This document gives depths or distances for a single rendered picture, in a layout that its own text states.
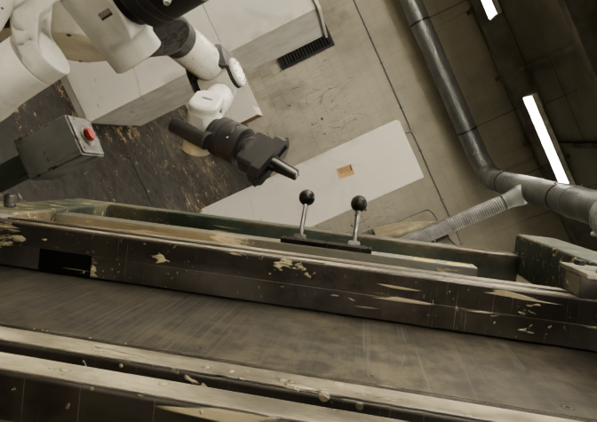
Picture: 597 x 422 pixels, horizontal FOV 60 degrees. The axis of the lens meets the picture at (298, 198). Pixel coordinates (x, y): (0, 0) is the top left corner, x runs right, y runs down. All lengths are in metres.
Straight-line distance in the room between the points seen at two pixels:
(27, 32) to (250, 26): 2.84
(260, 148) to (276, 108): 8.20
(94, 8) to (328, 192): 4.27
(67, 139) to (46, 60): 0.87
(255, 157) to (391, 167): 3.77
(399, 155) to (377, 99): 4.48
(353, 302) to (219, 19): 2.88
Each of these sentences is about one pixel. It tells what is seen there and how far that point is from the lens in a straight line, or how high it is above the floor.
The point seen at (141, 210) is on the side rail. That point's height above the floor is 0.99.
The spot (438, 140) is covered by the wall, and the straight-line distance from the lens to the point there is 9.29.
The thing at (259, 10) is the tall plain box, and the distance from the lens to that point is 3.44.
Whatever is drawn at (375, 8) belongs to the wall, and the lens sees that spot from 9.45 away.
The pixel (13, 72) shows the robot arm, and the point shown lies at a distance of 0.67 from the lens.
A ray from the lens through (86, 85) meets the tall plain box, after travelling 3.74.
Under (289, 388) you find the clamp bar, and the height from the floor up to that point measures 1.49.
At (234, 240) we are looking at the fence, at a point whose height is 1.26.
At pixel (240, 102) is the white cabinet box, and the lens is 6.10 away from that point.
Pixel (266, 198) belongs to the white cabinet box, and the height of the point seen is 0.64.
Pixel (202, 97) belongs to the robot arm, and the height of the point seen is 1.33.
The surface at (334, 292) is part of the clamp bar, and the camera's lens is 0.75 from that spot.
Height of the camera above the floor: 1.59
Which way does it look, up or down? 8 degrees down
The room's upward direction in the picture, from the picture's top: 66 degrees clockwise
